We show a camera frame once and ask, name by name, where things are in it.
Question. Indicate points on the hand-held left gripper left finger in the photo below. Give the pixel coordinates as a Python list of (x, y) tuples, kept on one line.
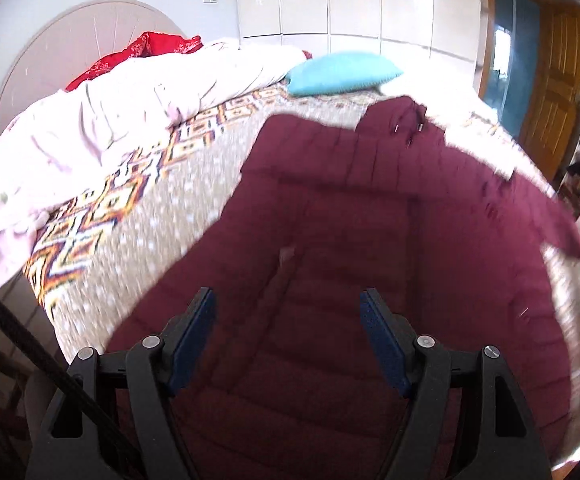
[(195, 342)]

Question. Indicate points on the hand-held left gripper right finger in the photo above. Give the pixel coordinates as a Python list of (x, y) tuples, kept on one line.
[(383, 342)]

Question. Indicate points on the maroon padded jacket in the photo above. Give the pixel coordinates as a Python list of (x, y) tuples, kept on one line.
[(320, 210)]

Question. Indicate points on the beige quilted bedspread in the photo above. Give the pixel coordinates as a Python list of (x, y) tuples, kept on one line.
[(169, 210)]

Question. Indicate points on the pale pink duvet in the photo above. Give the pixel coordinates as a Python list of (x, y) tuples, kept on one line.
[(94, 125)]

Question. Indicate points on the teal pillow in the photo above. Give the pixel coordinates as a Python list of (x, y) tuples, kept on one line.
[(340, 72)]

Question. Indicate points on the red patterned cloth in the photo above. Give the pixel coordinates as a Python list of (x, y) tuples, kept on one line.
[(149, 45)]

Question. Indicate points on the brown wooden door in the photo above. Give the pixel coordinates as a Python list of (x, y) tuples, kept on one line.
[(555, 85)]

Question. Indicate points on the teal glass doorway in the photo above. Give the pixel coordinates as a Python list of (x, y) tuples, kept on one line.
[(512, 45)]

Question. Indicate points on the round pale headboard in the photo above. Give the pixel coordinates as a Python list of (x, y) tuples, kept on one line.
[(69, 35)]

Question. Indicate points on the white glossy wardrobe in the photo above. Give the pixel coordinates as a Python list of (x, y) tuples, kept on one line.
[(370, 0)]

